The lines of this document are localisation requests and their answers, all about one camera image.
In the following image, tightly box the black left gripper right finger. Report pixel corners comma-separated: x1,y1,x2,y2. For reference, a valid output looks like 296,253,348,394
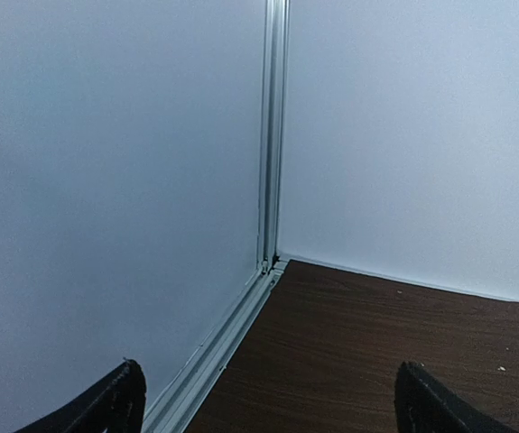
394,362,513,433

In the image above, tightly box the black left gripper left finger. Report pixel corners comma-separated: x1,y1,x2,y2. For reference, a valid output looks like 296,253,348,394
18,359,146,433

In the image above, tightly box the aluminium frame rail left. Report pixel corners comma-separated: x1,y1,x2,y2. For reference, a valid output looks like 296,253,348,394
143,260,288,433

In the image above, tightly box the aluminium frame post rear left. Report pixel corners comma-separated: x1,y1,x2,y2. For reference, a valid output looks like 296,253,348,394
257,1,290,274

